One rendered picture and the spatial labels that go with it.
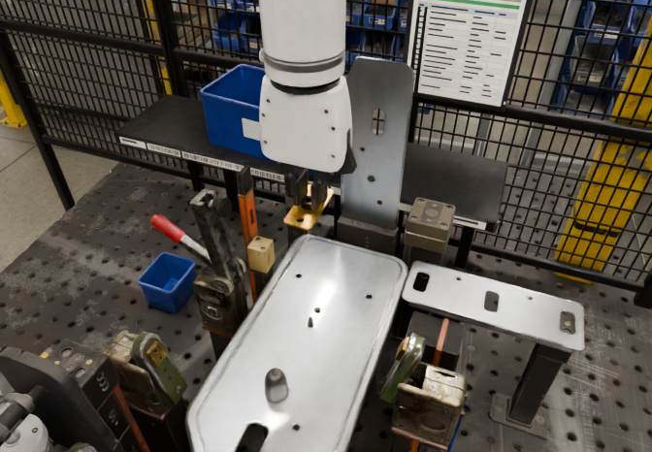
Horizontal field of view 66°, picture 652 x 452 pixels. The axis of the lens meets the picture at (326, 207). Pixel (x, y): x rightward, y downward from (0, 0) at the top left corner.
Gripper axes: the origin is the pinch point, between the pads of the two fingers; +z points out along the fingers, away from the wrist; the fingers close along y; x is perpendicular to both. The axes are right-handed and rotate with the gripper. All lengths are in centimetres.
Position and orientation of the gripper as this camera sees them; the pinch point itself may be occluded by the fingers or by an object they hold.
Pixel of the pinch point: (309, 189)
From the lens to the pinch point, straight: 63.3
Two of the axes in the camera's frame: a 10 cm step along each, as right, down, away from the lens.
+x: 3.6, -6.0, 7.1
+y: 9.3, 2.3, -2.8
